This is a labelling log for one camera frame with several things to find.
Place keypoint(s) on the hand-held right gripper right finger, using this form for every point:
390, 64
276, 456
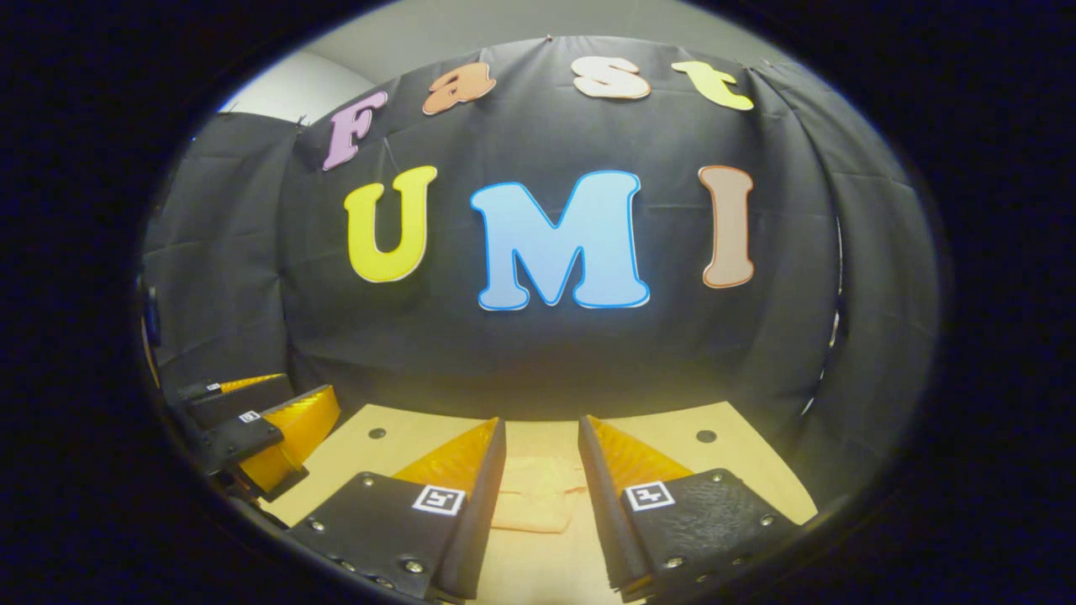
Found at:
598, 512

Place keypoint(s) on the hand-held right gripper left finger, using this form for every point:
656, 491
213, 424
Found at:
483, 512

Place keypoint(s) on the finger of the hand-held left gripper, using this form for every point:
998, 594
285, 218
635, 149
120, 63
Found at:
294, 428
244, 399

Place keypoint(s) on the orange T-shirt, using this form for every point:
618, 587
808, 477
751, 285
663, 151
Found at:
538, 496

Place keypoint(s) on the black backdrop cloth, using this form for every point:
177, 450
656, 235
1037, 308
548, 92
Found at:
504, 353

